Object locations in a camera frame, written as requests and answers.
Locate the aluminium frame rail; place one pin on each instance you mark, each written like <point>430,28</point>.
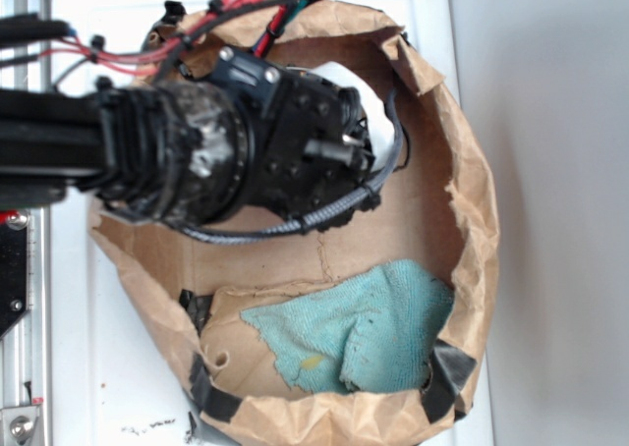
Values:
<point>25,363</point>

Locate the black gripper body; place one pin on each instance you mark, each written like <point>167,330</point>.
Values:
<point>309,138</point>

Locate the white camera housing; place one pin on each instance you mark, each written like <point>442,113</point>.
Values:
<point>373,107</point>

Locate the silver corner bracket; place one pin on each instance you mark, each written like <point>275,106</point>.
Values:
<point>21,426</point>

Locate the black mounting bracket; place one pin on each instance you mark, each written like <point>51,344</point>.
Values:
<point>14,268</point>

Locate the teal terry cloth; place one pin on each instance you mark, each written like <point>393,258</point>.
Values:
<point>374,332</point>

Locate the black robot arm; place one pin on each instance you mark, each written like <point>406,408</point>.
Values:
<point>192,153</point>

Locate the brown paper bag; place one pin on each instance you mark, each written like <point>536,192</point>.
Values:
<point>440,212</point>

